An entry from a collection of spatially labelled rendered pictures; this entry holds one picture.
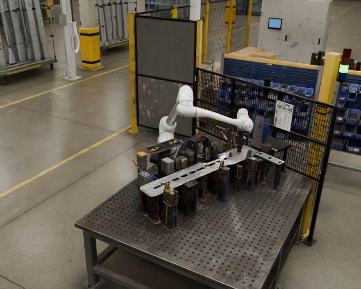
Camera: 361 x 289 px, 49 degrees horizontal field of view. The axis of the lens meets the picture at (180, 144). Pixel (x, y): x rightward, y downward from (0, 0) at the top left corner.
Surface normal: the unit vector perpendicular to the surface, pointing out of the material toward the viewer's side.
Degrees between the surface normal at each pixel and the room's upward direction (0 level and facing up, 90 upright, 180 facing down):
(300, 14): 90
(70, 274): 0
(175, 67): 92
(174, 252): 0
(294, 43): 90
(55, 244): 0
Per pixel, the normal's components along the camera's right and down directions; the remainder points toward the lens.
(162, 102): -0.49, 0.36
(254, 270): 0.02, -0.91
